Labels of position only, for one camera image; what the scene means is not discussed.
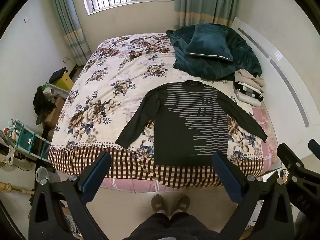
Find dark striped sweater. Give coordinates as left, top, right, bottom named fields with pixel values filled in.
left=115, top=80, right=268, bottom=167

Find stack of folded clothes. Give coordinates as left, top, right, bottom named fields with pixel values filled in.
left=234, top=69, right=265, bottom=107

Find cardboard box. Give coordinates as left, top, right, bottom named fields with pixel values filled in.
left=45, top=97, right=66, bottom=128

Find wooden broom handle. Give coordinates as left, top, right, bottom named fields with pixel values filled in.
left=0, top=182, right=35, bottom=195

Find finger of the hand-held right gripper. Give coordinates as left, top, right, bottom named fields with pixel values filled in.
left=308, top=139, right=320, bottom=160
left=277, top=143, right=304, bottom=173

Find white headboard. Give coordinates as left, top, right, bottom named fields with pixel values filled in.
left=230, top=17, right=320, bottom=160

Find floral blanket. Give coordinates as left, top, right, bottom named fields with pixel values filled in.
left=47, top=32, right=265, bottom=188

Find teal storage rack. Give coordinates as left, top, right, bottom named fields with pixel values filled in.
left=10, top=120, right=52, bottom=160

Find grey slipper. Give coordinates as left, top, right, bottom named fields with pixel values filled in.
left=175, top=195, right=191, bottom=214
left=151, top=194, right=165, bottom=214

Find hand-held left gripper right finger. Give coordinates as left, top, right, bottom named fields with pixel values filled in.
left=212, top=151, right=295, bottom=240

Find person's dark pants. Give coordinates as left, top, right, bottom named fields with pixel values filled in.
left=129, top=212, right=220, bottom=240

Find teal curtain with orange band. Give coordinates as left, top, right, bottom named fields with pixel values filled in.
left=49, top=0, right=92, bottom=67
left=174, top=0, right=240, bottom=30

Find pile of dark clothes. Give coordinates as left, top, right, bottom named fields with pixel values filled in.
left=33, top=86, right=57, bottom=125

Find teal plush blanket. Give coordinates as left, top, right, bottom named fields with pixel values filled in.
left=166, top=24, right=262, bottom=81

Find yellow box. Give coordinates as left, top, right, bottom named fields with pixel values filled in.
left=54, top=71, right=74, bottom=90

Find teal plush pillow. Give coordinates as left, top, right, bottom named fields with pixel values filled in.
left=184, top=24, right=234, bottom=62

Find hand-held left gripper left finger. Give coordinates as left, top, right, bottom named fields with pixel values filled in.
left=28, top=151, right=112, bottom=240

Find black bag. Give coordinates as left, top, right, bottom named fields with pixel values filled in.
left=49, top=67, right=67, bottom=83

